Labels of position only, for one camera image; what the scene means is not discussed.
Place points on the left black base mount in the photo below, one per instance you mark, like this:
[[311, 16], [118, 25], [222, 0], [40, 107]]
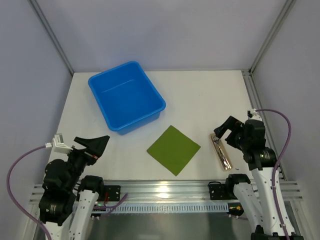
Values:
[[111, 193]]

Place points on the green paper napkin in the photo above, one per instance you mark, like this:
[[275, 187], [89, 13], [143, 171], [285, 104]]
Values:
[[173, 150]]

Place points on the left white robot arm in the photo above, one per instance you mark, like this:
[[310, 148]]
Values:
[[68, 200]]

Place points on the right aluminium frame post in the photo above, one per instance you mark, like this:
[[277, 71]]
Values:
[[275, 28]]

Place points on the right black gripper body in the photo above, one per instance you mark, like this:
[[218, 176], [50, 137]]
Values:
[[233, 131]]

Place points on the beige cutlery tray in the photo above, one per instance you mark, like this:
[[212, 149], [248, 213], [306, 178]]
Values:
[[221, 144]]

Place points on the left aluminium frame post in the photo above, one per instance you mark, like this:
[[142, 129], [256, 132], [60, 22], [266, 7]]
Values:
[[52, 36]]

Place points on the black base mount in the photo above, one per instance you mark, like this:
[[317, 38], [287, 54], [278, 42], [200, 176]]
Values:
[[111, 193], [217, 191]]

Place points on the aluminium frame post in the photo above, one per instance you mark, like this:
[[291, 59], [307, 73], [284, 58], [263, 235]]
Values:
[[275, 28], [52, 36]]

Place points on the aluminium front rail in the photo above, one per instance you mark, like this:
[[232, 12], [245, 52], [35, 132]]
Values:
[[175, 191]]

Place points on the right aluminium side rail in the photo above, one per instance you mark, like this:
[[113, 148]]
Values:
[[255, 102]]

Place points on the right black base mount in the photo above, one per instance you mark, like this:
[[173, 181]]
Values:
[[217, 191]]

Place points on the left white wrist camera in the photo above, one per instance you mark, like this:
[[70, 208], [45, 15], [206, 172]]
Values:
[[58, 145]]

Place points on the silver fork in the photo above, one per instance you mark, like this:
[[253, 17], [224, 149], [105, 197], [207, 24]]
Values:
[[220, 152]]

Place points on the blue plastic bin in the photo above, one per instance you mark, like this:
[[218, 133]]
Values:
[[126, 97]]

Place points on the silver table knife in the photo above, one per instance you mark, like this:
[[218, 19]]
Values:
[[227, 159]]

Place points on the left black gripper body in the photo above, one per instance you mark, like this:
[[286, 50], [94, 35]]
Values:
[[83, 152]]

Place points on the white slotted cable duct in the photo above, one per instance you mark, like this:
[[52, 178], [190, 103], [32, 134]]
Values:
[[168, 208]]

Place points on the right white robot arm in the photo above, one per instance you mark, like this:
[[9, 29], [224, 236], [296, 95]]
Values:
[[265, 211]]

